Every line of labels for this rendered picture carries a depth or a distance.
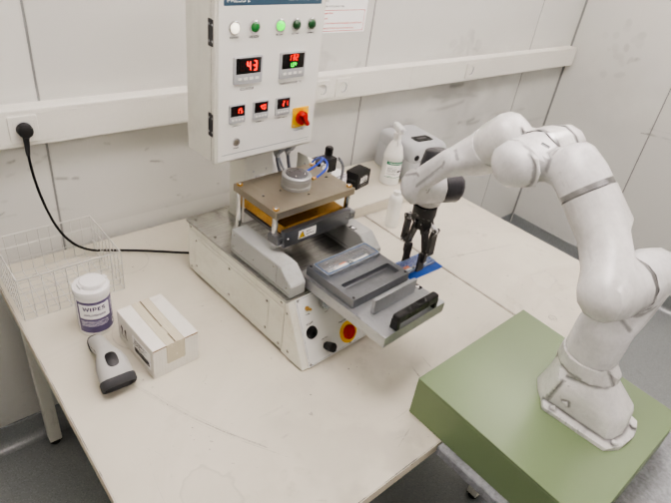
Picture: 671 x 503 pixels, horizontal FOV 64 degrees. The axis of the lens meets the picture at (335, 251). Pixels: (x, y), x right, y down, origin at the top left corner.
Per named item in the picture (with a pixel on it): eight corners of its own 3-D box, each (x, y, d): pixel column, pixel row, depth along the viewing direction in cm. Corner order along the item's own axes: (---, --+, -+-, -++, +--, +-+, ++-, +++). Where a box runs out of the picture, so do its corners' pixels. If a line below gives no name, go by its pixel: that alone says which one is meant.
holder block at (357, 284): (306, 273, 134) (307, 265, 133) (361, 250, 147) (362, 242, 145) (351, 308, 125) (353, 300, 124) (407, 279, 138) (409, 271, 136)
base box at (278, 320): (189, 268, 166) (188, 221, 157) (284, 235, 190) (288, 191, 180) (302, 372, 136) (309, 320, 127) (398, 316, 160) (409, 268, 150)
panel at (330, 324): (308, 367, 137) (294, 299, 133) (386, 322, 156) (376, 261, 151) (313, 369, 136) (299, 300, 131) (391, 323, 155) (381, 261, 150)
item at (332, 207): (244, 212, 146) (245, 180, 141) (305, 193, 160) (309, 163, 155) (284, 241, 136) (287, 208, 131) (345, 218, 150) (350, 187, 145)
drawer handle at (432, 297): (388, 326, 121) (391, 313, 119) (429, 302, 131) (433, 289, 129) (395, 331, 120) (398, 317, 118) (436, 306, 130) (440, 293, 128)
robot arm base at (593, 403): (649, 423, 121) (679, 382, 113) (604, 463, 111) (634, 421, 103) (565, 358, 135) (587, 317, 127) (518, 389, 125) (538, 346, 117)
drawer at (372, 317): (297, 283, 137) (300, 258, 132) (357, 256, 150) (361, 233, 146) (381, 350, 120) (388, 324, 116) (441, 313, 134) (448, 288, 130)
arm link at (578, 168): (630, 177, 105) (591, 96, 108) (565, 200, 100) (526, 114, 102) (564, 208, 124) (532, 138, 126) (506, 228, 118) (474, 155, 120)
